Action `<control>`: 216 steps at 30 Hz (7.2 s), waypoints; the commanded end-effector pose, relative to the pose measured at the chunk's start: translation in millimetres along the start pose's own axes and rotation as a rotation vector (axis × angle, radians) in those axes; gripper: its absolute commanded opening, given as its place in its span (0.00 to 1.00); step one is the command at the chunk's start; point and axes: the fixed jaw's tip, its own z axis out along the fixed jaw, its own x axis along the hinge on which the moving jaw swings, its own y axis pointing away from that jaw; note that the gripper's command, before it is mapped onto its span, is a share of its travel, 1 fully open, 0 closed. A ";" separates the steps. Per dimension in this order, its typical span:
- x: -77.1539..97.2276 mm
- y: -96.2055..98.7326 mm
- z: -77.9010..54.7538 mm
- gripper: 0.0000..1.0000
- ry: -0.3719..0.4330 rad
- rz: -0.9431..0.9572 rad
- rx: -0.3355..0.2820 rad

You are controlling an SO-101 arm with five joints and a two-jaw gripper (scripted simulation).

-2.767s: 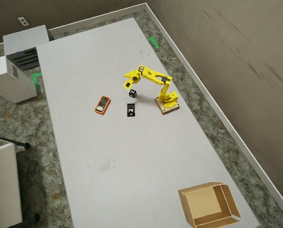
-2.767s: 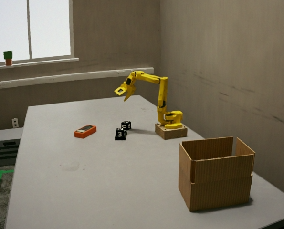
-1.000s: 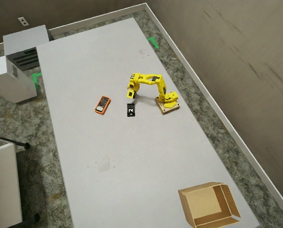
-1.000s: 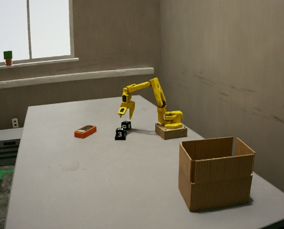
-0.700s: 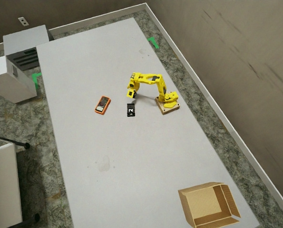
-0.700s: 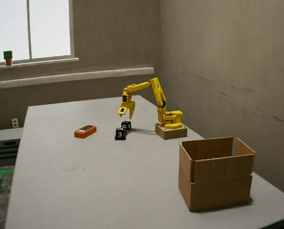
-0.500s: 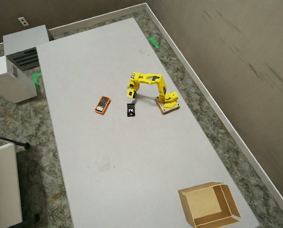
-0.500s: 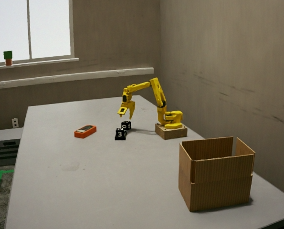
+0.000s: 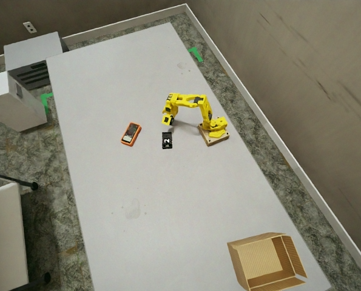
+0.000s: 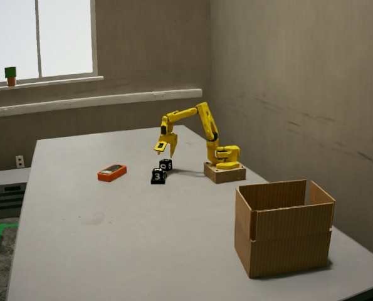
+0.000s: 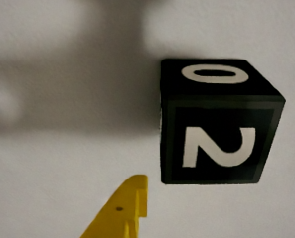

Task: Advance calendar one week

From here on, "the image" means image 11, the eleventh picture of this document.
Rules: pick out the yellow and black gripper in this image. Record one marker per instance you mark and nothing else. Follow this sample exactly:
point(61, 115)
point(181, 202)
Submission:
point(119, 217)

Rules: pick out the black cube with white digits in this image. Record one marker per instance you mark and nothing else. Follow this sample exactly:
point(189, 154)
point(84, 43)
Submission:
point(218, 120)

